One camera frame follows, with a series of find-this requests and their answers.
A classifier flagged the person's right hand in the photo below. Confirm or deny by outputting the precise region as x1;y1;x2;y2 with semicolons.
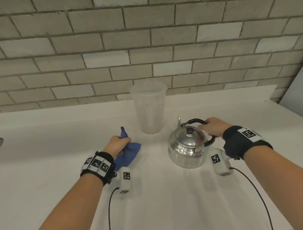
198;117;231;140

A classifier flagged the person's left hand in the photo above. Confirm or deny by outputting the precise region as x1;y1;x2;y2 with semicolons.
102;135;132;160

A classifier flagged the blue cloth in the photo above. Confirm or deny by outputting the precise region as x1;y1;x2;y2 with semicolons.
113;126;142;172

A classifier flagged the silver kettle with black handle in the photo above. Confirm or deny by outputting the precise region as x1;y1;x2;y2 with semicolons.
168;116;216;169

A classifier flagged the person's left forearm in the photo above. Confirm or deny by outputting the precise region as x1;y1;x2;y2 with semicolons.
39;173;104;230

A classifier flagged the person's right forearm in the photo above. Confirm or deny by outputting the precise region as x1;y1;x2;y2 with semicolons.
242;145;303;230

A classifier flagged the black right wristband with markers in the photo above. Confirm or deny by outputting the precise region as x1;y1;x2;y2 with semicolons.
222;125;274;161

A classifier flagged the black wristband with markers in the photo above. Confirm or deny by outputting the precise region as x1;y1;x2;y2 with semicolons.
80;151;118;188
222;125;274;161

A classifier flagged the black left wristband with markers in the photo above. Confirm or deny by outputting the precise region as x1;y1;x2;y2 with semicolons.
80;151;118;188

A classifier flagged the white marker box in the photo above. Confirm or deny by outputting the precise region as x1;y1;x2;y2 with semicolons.
210;148;231;177

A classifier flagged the translucent plastic cup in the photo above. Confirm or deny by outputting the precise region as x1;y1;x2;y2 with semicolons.
129;80;168;135

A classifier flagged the white panel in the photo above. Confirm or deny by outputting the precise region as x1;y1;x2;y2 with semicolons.
279;62;303;117

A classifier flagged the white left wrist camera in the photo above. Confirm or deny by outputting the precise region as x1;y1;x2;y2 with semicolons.
119;166;131;194

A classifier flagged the black left camera cable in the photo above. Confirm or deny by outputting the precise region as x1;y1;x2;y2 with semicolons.
108;187;120;230

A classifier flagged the black camera cable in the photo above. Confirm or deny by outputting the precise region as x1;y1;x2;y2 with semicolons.
228;167;275;230
108;187;120;230

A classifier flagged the black right camera cable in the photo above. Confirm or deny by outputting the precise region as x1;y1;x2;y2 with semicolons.
228;167;275;230

